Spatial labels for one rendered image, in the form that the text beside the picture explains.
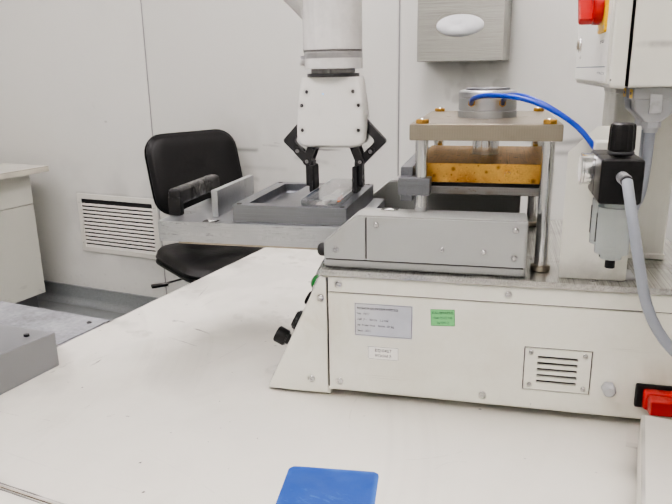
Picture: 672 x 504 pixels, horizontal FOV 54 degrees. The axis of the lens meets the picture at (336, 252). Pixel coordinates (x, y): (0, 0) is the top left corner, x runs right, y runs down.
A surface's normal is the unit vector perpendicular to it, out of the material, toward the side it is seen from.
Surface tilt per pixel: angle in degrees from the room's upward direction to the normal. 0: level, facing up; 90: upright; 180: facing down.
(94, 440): 0
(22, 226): 90
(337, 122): 89
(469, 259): 90
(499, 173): 90
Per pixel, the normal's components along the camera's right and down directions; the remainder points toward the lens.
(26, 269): 0.91, 0.10
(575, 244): -0.23, 0.26
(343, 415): -0.01, -0.96
